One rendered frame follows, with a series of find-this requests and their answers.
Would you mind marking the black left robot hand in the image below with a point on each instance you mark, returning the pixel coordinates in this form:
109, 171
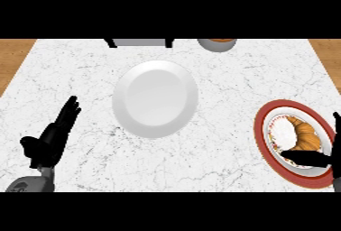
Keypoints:
50, 141

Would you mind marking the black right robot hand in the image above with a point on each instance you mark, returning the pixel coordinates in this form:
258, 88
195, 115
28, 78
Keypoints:
310, 157

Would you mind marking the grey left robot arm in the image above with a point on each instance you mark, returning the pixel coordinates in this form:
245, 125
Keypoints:
31, 182

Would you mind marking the golden brown croissant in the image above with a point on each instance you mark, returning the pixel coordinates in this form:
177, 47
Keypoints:
306, 135

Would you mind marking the white patterned-rim plate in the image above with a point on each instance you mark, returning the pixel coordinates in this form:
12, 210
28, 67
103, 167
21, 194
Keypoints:
279, 132

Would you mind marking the large white oval plate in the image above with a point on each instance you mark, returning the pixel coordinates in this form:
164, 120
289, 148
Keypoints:
155, 98

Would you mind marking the red round placemat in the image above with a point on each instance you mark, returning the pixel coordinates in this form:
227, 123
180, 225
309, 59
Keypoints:
266, 135

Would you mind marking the grey cup with brown contents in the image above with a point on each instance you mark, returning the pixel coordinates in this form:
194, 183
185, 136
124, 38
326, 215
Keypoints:
216, 45

